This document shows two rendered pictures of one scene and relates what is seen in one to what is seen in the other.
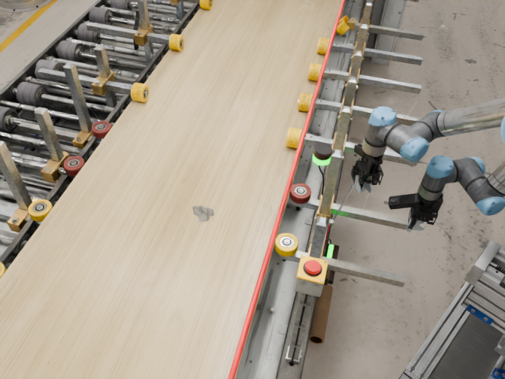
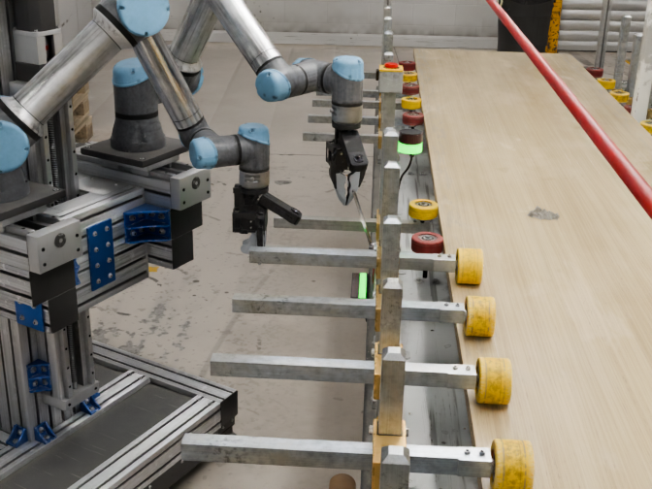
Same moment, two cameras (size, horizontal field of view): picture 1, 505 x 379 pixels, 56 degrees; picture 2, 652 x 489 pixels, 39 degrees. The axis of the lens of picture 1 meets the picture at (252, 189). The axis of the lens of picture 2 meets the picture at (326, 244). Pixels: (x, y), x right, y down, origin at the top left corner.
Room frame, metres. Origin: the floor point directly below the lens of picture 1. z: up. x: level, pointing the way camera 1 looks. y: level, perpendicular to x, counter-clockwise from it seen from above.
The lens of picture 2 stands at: (3.31, -0.81, 1.77)
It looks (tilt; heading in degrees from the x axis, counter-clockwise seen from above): 22 degrees down; 170
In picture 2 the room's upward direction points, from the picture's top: 1 degrees clockwise
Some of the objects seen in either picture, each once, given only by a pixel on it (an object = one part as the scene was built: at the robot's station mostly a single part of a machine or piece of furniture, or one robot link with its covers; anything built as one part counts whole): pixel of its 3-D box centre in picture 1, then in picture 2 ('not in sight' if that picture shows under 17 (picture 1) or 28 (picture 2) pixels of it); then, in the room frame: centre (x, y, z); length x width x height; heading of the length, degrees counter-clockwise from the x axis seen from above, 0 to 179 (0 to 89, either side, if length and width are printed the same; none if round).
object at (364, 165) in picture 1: (370, 165); (344, 144); (1.15, -0.39, 1.13); 0.09 x 0.08 x 0.12; 7
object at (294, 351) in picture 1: (300, 325); (386, 163); (0.67, -0.16, 0.93); 0.05 x 0.05 x 0.45; 77
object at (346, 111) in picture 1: (336, 156); (386, 261); (1.41, -0.33, 0.93); 0.04 x 0.04 x 0.48; 77
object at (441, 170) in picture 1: (438, 173); (252, 146); (1.13, -0.61, 1.12); 0.09 x 0.08 x 0.11; 106
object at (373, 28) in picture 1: (388, 31); not in sight; (2.40, -0.69, 0.95); 0.37 x 0.03 x 0.03; 77
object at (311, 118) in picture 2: not in sight; (361, 120); (-0.27, -0.04, 0.81); 0.44 x 0.03 x 0.04; 77
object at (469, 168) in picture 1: (467, 172); (212, 149); (1.14, -0.71, 1.12); 0.11 x 0.11 x 0.08; 16
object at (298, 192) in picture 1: (299, 199); (426, 256); (1.23, -0.18, 0.85); 0.08 x 0.08 x 0.11
